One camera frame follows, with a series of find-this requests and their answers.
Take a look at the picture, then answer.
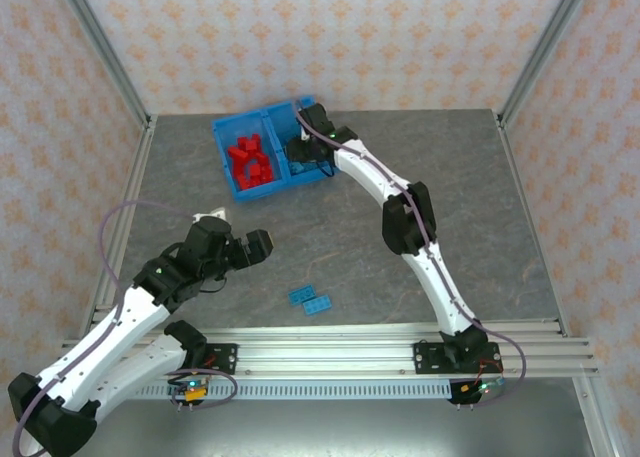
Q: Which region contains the thin black left gripper cable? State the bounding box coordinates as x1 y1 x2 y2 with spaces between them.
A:
162 241 229 294

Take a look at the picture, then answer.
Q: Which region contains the small electronics board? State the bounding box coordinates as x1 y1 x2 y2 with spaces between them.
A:
167 376 209 403
459 379 506 398

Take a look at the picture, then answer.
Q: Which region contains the aluminium front rail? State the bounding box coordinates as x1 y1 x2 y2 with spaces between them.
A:
62 319 600 378

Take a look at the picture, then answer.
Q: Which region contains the aluminium frame post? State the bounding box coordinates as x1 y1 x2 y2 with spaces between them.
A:
497 0 597 128
52 0 154 131

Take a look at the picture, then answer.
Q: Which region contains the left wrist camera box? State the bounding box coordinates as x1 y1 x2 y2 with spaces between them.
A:
192 205 227 223

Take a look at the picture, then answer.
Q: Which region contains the aluminium table side rail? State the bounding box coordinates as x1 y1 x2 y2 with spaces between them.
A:
494 110 571 336
82 115 159 331

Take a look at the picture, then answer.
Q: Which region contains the blue plastic bin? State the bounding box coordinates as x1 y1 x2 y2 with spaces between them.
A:
210 107 289 204
264 94 341 188

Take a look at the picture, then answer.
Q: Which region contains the slotted grey cable duct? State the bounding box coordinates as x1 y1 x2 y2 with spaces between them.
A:
134 379 454 402

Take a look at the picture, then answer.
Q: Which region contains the aluminium frame leg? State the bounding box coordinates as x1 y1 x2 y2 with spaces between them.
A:
573 376 617 457

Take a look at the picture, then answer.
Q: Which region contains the grey metal lower shelf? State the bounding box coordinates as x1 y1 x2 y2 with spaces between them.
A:
94 399 601 457

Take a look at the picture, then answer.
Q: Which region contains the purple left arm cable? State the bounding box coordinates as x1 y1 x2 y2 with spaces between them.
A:
12 199 239 457

